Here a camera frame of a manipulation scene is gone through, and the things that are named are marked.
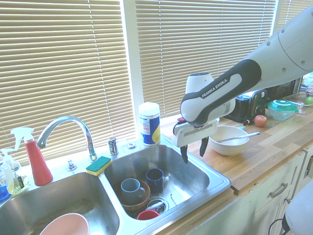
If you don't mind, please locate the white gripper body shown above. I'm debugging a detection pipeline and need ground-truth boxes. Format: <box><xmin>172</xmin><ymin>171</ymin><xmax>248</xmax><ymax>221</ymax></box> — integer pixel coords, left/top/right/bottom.
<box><xmin>172</xmin><ymin>118</ymin><xmax>220</xmax><ymax>147</ymax></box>

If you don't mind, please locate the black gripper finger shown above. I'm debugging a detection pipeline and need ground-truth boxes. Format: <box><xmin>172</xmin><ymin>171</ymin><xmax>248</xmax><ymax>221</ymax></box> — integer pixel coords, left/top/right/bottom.
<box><xmin>180</xmin><ymin>144</ymin><xmax>189</xmax><ymax>165</ymax></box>
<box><xmin>199</xmin><ymin>137</ymin><xmax>209</xmax><ymax>157</ymax></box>

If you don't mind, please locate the white handled table knife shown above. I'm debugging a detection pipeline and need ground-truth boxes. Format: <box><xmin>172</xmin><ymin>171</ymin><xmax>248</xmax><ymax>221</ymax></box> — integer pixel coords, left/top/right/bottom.
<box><xmin>217</xmin><ymin>131</ymin><xmax>261</xmax><ymax>143</ymax></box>

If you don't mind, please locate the stainless steel double sink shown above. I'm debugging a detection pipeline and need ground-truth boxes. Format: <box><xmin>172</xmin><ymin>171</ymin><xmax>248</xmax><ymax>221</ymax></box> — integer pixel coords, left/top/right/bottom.
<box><xmin>0</xmin><ymin>137</ymin><xmax>232</xmax><ymax>235</ymax></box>

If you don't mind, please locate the chrome sink sprayer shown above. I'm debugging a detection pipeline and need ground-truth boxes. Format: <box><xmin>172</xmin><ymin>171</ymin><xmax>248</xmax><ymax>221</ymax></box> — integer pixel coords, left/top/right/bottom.
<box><xmin>108</xmin><ymin>137</ymin><xmax>120</xmax><ymax>157</ymax></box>

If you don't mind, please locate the chrome sink knob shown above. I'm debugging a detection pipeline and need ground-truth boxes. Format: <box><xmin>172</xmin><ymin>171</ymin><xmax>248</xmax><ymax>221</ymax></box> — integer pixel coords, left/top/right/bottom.
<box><xmin>66</xmin><ymin>158</ymin><xmax>78</xmax><ymax>171</ymax></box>

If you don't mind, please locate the white ceramic bowl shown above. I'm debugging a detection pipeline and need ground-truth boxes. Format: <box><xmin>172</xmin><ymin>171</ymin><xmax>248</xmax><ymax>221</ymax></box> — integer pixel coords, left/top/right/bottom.
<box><xmin>208</xmin><ymin>125</ymin><xmax>250</xmax><ymax>156</ymax></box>

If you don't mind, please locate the dark blue cup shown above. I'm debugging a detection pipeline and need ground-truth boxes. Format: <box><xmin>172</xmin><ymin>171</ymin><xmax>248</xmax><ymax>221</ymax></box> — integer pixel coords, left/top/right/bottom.
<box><xmin>146</xmin><ymin>168</ymin><xmax>164</xmax><ymax>194</ymax></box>

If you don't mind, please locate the white blue wipes canister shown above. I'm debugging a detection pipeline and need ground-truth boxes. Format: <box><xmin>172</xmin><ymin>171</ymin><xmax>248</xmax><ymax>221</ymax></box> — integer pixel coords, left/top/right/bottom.
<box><xmin>138</xmin><ymin>101</ymin><xmax>161</xmax><ymax>147</ymax></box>

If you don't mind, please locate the metal drain strainer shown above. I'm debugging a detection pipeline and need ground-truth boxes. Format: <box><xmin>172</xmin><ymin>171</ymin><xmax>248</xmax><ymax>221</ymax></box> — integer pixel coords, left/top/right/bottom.
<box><xmin>146</xmin><ymin>197</ymin><xmax>170</xmax><ymax>214</ymax></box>

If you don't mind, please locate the red apple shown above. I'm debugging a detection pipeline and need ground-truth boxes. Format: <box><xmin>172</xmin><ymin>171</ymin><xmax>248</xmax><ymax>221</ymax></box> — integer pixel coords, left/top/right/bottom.
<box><xmin>253</xmin><ymin>114</ymin><xmax>268</xmax><ymax>128</ymax></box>

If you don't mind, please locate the black toaster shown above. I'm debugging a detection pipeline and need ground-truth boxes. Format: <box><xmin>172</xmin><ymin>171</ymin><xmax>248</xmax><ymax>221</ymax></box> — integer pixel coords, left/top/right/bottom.
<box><xmin>235</xmin><ymin>89</ymin><xmax>268</xmax><ymax>125</ymax></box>

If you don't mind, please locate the grey mug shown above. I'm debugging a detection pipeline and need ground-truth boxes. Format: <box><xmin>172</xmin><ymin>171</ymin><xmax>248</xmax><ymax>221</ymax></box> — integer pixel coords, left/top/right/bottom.
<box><xmin>120</xmin><ymin>178</ymin><xmax>146</xmax><ymax>205</ymax></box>

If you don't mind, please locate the red cup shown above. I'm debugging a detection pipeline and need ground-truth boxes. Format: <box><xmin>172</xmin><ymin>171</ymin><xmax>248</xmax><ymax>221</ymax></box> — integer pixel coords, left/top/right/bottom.
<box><xmin>136</xmin><ymin>210</ymin><xmax>160</xmax><ymax>221</ymax></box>

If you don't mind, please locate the brown wooden bowl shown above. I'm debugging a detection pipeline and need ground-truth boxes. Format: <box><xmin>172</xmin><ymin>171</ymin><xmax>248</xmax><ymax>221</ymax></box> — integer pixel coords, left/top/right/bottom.
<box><xmin>114</xmin><ymin>180</ymin><xmax>151</xmax><ymax>212</ymax></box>

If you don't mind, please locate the green lidded plastic container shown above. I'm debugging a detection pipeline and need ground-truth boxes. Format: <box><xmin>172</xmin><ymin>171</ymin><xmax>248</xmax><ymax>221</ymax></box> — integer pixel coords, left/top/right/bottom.
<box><xmin>267</xmin><ymin>99</ymin><xmax>299</xmax><ymax>121</ymax></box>

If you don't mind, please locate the yellow green sponge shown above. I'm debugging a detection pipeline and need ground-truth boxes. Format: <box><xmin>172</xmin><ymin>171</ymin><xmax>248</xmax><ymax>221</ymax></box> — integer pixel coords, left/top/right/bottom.
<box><xmin>85</xmin><ymin>156</ymin><xmax>112</xmax><ymax>176</ymax></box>

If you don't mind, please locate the medium beige window blind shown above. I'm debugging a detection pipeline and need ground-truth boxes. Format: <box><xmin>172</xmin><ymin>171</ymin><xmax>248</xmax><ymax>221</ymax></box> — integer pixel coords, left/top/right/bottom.
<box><xmin>134</xmin><ymin>0</ymin><xmax>277</xmax><ymax>118</ymax></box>

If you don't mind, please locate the dark countertop appliance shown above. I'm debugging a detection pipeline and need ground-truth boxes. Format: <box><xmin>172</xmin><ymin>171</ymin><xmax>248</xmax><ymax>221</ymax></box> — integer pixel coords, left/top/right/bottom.
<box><xmin>267</xmin><ymin>77</ymin><xmax>303</xmax><ymax>101</ymax></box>

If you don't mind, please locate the chrome curved faucet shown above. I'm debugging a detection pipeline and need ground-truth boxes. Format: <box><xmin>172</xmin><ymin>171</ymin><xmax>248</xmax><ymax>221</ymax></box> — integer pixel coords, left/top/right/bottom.
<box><xmin>36</xmin><ymin>116</ymin><xmax>98</xmax><ymax>163</ymax></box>

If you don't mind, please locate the clear plastic box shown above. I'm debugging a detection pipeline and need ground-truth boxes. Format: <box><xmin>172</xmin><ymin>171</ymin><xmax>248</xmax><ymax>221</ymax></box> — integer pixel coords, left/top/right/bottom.
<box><xmin>281</xmin><ymin>92</ymin><xmax>313</xmax><ymax>115</ymax></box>

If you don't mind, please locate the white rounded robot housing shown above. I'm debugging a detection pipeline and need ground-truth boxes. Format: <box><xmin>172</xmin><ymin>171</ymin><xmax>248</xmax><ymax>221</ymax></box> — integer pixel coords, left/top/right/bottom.
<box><xmin>285</xmin><ymin>186</ymin><xmax>313</xmax><ymax>235</ymax></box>

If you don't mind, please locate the pink bowl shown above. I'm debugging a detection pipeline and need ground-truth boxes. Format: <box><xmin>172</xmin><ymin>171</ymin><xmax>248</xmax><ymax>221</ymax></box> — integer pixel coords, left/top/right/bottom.
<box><xmin>39</xmin><ymin>212</ymin><xmax>90</xmax><ymax>235</ymax></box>

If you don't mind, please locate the red spray bottle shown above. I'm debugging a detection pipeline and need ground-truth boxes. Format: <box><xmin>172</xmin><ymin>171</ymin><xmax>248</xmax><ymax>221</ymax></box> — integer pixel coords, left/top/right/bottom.
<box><xmin>10</xmin><ymin>127</ymin><xmax>54</xmax><ymax>187</ymax></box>

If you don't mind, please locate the narrow beige window blind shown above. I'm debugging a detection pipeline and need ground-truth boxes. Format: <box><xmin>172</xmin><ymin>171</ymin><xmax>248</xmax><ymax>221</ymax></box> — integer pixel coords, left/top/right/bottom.
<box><xmin>276</xmin><ymin>0</ymin><xmax>313</xmax><ymax>30</ymax></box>

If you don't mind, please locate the wide beige window blind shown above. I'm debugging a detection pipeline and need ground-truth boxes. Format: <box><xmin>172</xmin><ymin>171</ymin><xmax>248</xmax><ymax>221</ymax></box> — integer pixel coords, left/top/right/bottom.
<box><xmin>0</xmin><ymin>0</ymin><xmax>136</xmax><ymax>167</ymax></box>

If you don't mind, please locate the clear glass jar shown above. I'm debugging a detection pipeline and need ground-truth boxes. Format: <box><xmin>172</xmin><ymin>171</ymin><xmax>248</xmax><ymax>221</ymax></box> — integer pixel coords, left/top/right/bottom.
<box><xmin>7</xmin><ymin>168</ymin><xmax>30</xmax><ymax>196</ymax></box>

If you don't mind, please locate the clear pump soap bottle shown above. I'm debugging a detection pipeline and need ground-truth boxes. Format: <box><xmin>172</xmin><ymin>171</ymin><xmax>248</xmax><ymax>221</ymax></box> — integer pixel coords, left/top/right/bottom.
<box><xmin>0</xmin><ymin>148</ymin><xmax>16</xmax><ymax>194</ymax></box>

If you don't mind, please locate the blue liquid bottle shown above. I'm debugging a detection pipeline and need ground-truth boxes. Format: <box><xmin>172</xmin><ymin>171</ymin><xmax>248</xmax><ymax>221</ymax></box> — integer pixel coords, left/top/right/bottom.
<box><xmin>0</xmin><ymin>161</ymin><xmax>8</xmax><ymax>202</ymax></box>

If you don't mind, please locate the metal drawer handle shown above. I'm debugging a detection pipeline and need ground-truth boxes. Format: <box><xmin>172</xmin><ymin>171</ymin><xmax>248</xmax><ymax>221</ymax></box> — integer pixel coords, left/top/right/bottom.
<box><xmin>269</xmin><ymin>182</ymin><xmax>289</xmax><ymax>198</ymax></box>

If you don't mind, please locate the black cable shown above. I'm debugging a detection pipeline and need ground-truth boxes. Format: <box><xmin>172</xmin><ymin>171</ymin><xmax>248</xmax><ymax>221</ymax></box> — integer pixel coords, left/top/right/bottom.
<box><xmin>268</xmin><ymin>217</ymin><xmax>291</xmax><ymax>235</ymax></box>

